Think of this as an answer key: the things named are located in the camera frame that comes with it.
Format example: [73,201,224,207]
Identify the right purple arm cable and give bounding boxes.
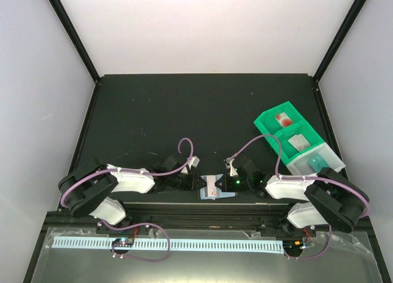
[225,134,371,218]

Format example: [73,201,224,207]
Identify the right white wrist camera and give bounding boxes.
[224,158,238,177]

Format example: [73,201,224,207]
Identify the black aluminium rail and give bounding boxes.
[45,201,372,235]

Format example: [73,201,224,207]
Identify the small electronics board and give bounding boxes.
[112,238,134,247]

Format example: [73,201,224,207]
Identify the white card red print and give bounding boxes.
[288,134,303,151]

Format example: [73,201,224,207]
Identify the left black frame post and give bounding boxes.
[48,0,100,83]

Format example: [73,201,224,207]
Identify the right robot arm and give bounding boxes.
[208,156,370,236]

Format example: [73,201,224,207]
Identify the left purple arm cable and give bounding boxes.
[60,138,196,209]

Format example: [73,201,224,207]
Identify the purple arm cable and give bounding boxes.
[60,138,196,209]
[225,134,371,218]

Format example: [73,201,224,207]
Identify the clear plastic bin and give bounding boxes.
[286,143,346,176]

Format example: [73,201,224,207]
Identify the black leather card holder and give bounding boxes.
[198,174,237,200]

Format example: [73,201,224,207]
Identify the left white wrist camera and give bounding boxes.
[181,156,200,174]

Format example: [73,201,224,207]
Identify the black frame post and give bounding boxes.
[48,0,100,83]
[313,0,367,82]

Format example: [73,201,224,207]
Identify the white card red marks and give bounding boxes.
[290,134,311,152]

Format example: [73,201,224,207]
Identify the white slotted cable duct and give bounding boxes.
[51,236,284,254]

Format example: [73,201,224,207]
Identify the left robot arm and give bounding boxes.
[58,153,207,233]

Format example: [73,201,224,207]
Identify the green two-compartment bin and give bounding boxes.
[254,101,324,165]

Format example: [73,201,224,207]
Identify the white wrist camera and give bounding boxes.
[224,158,238,177]
[181,156,200,174]

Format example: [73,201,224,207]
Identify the right black frame post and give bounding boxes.
[313,0,367,82]

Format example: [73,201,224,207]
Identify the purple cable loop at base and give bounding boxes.
[101,221,171,262]

